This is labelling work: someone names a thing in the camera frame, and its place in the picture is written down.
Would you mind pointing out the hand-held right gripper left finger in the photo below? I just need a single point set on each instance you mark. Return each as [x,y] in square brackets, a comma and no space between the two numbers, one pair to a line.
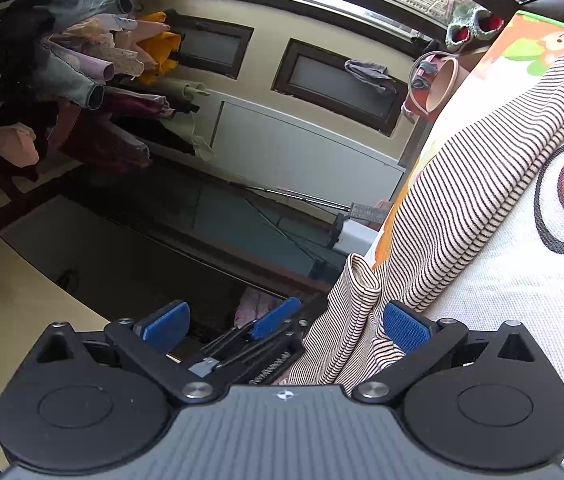
[167,329]

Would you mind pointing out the pink cloth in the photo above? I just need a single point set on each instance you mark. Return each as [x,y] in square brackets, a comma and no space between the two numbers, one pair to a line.
[254,307]

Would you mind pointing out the printed cartoon blanket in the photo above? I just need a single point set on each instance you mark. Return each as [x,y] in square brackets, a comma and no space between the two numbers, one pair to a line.
[537,310]

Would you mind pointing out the striped knit garment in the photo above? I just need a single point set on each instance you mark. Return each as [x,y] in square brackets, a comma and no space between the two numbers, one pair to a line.
[462,185]

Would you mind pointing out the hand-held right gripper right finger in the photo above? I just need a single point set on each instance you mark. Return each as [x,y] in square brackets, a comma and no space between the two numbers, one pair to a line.
[404,331]

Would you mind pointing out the green knitted slipper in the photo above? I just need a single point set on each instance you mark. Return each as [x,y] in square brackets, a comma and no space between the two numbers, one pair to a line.
[462,34]
[491,20]

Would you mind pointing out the pink round hoop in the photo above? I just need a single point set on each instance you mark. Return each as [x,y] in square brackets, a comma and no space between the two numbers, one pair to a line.
[444,85]

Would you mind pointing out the white box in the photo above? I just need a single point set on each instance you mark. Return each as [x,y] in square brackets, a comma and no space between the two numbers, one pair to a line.
[359,235]

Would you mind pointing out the white radiator cover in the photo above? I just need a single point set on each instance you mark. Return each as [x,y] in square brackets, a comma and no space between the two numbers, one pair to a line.
[302,150]

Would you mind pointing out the metal pole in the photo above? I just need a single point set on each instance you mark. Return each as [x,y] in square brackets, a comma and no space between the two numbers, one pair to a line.
[292,194]

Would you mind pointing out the row of hanging clothes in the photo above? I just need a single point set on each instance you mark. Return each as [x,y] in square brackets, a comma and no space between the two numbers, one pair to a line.
[77,75]

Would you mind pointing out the grey cloth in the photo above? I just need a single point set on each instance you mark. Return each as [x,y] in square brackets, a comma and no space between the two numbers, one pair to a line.
[369,74]

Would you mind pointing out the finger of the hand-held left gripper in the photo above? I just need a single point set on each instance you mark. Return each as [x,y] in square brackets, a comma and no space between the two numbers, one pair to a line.
[277,317]

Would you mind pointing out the dark framed frosted window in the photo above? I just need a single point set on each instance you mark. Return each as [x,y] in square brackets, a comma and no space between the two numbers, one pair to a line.
[334,87]
[212,46]

